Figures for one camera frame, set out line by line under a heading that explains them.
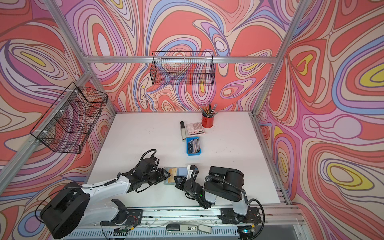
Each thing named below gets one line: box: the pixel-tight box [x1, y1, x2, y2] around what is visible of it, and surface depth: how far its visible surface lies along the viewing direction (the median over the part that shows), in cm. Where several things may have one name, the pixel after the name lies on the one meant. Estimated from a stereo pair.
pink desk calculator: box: [186, 122, 206, 137], surface depth 110 cm
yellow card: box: [168, 168, 177, 183], surface depth 88 cm
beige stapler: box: [180, 121, 187, 142], surface depth 107 cm
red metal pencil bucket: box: [201, 115, 215, 129], surface depth 110 cm
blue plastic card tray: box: [186, 137, 202, 156], surface depth 98 cm
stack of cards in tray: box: [188, 138, 201, 154], surface depth 98 cm
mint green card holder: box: [163, 166, 188, 185], surface depth 89 cm
